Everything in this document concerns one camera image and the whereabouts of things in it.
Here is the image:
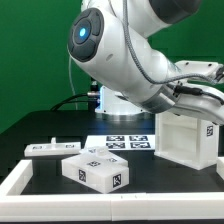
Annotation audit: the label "grey and black cables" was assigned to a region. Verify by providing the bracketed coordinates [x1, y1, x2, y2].
[49, 56, 101, 112]

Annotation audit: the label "white door panel with knob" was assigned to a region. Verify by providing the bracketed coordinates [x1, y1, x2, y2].
[24, 137, 81, 157]

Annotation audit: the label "white cabinet top block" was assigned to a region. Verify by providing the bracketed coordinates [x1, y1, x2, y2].
[61, 154, 129, 194]

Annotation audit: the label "white sheet with markers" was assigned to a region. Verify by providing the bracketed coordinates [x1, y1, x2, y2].
[85, 134, 155, 150]

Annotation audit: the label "white table border frame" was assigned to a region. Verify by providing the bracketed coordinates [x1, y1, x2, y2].
[0, 160, 224, 222]

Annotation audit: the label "white cabinet body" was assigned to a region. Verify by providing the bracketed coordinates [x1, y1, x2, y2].
[155, 112, 219, 170]

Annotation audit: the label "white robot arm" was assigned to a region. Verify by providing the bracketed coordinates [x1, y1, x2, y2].
[68, 0, 224, 125]

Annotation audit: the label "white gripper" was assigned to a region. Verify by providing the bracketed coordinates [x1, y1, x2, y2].
[173, 60, 224, 124]

